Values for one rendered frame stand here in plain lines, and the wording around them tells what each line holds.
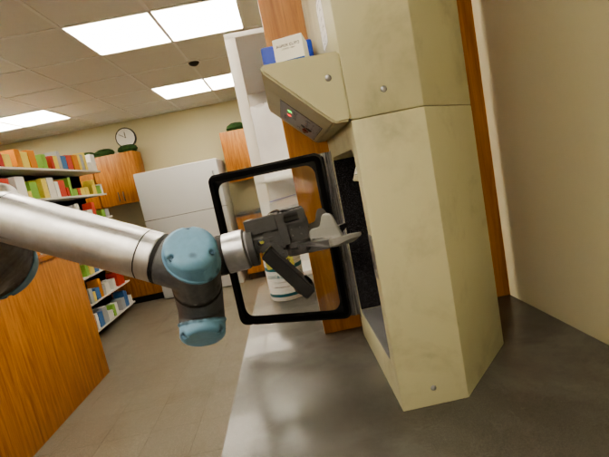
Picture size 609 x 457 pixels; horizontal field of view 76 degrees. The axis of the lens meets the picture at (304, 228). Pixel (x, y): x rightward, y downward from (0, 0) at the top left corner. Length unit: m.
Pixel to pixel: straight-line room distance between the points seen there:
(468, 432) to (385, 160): 0.41
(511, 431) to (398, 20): 0.60
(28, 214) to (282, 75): 0.41
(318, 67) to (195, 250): 0.31
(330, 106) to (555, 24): 0.49
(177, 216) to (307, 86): 5.15
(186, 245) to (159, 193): 5.18
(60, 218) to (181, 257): 0.19
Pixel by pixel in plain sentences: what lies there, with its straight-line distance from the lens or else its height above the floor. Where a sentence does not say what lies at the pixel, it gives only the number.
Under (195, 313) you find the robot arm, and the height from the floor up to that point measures 1.17.
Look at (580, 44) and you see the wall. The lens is 0.88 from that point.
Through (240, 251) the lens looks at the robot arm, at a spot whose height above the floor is 1.24.
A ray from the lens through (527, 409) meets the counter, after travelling 0.73.
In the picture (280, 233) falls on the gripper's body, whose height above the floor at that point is 1.25.
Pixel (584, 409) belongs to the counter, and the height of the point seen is 0.94.
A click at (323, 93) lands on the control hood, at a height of 1.45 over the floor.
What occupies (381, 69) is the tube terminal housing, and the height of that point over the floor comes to 1.47.
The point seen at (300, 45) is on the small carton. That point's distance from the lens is 0.70.
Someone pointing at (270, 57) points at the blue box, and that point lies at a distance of 0.83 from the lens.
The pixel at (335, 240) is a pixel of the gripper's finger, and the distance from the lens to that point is 0.67.
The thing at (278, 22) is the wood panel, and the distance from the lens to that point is 1.02.
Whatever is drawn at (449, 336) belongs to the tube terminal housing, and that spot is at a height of 1.05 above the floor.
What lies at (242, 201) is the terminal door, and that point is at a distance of 0.98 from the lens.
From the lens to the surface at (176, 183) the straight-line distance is 5.66.
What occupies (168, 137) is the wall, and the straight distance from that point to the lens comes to 6.41.
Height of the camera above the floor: 1.35
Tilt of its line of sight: 8 degrees down
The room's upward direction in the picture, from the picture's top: 11 degrees counter-clockwise
